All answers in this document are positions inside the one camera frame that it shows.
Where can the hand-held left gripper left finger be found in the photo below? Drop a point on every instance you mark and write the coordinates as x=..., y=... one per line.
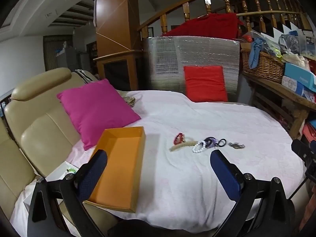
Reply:
x=93, y=175

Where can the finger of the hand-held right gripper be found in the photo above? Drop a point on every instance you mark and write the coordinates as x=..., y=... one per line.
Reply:
x=302, y=149

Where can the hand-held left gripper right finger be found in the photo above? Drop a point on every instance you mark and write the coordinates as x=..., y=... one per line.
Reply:
x=227, y=177

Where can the orange cardboard box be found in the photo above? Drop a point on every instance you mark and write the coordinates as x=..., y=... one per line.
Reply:
x=118, y=165

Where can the person's right forearm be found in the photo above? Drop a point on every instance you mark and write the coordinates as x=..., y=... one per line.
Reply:
x=309, y=209

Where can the red box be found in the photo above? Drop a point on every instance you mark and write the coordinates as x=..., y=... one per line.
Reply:
x=309, y=133

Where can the white paper box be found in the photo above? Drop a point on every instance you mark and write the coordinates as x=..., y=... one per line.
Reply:
x=59, y=171

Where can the white embossed blanket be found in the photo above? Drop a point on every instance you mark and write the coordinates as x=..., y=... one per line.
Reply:
x=185, y=185

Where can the wooden shelf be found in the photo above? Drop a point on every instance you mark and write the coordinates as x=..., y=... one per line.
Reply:
x=291, y=96

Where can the pink pillow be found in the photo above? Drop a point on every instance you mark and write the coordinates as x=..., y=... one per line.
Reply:
x=98, y=111

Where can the white patterned box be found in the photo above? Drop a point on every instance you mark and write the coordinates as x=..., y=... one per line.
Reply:
x=291, y=85

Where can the beige leather sofa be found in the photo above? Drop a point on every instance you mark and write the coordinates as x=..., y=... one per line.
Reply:
x=37, y=133

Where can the blue cardboard box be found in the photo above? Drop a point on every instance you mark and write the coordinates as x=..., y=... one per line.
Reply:
x=300, y=75

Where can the beige floral cloth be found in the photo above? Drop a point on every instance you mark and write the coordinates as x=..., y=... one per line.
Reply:
x=128, y=101

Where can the cream bag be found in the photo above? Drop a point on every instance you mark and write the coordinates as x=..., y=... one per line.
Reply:
x=296, y=60

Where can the wicker basket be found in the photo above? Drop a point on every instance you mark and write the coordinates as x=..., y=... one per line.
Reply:
x=264, y=66

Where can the red pillow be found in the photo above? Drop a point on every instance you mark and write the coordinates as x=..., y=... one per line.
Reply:
x=205, y=84

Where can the striped cloth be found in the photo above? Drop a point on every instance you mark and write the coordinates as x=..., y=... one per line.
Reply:
x=82, y=75

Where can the clear plastic bag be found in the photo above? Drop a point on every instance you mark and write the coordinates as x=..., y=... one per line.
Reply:
x=290, y=43

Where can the blue cloth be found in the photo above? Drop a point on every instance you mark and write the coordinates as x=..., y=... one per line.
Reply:
x=255, y=51

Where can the wooden cabinet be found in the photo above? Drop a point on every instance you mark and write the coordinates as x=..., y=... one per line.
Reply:
x=116, y=66

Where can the grey appliance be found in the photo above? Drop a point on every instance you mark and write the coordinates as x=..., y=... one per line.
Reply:
x=68, y=59

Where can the dark slatted door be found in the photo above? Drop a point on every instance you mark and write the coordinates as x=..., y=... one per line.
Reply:
x=50, y=51

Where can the silver insulation panel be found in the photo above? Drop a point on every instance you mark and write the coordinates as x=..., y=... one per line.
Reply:
x=163, y=59

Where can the red cloth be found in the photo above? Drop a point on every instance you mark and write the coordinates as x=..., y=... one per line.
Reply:
x=209, y=26

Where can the wooden pillar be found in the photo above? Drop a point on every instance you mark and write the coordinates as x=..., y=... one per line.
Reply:
x=113, y=17

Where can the wooden stair railing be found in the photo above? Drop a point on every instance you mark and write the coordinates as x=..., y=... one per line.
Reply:
x=187, y=2

